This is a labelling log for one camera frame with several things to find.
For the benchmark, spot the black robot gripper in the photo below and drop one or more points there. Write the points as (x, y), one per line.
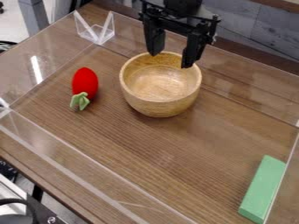
(178, 16)

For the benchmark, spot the red felt strawberry green leaves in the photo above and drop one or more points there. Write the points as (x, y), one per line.
(84, 86)

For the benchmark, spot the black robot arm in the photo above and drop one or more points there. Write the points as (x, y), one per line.
(182, 17)

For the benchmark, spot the light wooden bowl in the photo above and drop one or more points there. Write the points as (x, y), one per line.
(158, 88)

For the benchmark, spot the green rectangular foam block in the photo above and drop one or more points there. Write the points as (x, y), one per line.
(261, 189)

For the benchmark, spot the clear acrylic enclosure wall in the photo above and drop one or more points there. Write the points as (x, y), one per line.
(122, 168)

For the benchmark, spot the black metal bracket with bolt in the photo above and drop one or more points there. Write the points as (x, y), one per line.
(45, 215)

